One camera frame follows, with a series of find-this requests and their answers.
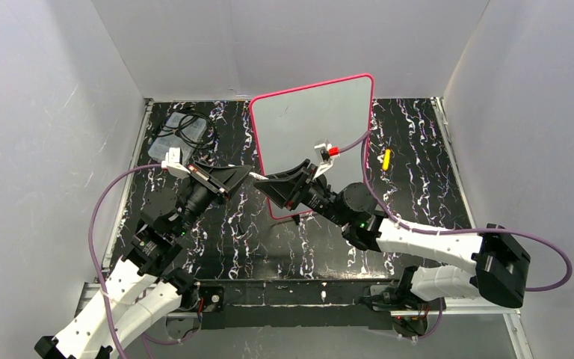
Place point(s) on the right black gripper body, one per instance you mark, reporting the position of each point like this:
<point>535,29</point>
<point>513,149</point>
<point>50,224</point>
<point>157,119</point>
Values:
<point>300,184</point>

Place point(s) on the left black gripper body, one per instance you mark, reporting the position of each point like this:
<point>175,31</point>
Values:
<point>211,182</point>

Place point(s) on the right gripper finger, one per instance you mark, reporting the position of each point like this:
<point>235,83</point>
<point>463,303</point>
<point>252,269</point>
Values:
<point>278,191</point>
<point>303,170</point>

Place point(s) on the white whiteboard marker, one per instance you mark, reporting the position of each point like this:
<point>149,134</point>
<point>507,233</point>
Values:
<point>257,176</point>

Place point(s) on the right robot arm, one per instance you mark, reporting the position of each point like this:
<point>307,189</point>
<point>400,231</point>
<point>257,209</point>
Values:
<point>490,264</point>

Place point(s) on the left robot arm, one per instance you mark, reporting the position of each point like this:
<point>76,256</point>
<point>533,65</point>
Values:
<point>141,289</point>

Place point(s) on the metal whiteboard stand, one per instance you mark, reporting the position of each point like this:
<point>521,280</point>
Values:
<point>295,220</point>

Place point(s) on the pink framed whiteboard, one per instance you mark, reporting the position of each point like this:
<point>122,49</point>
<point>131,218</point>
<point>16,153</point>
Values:
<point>288,124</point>

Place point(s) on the clear plastic box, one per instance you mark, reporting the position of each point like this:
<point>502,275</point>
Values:
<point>183,130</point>

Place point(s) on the yellow marker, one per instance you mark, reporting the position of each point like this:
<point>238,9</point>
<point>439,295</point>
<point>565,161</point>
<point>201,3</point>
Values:
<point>386,160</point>

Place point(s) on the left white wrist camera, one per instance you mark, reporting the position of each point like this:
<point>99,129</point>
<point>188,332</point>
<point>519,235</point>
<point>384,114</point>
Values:
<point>175,161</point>

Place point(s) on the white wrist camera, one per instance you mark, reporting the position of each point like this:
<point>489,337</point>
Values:
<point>175,161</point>
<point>327,154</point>

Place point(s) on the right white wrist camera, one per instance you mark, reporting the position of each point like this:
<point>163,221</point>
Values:
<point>327,154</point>

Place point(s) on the aluminium front rail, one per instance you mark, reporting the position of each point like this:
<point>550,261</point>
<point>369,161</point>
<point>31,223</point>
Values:
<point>303,293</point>

